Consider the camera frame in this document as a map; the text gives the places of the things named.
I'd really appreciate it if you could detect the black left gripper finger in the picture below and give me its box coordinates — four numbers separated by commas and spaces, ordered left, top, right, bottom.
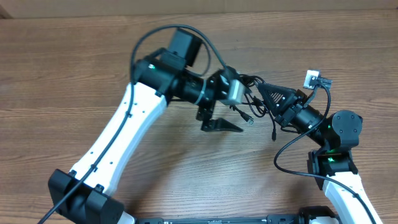
201, 118, 243, 133
239, 74, 252, 95

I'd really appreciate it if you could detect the black USB-C cable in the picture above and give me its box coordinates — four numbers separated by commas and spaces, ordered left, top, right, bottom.
245, 73, 278, 142

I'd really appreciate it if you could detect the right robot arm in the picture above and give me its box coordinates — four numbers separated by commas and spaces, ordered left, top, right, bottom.
258, 81, 381, 223

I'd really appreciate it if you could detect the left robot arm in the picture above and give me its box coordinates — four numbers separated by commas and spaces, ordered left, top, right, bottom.
48, 24, 249, 223

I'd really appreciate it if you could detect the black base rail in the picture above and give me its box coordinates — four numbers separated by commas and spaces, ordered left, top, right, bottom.
136, 214, 305, 224

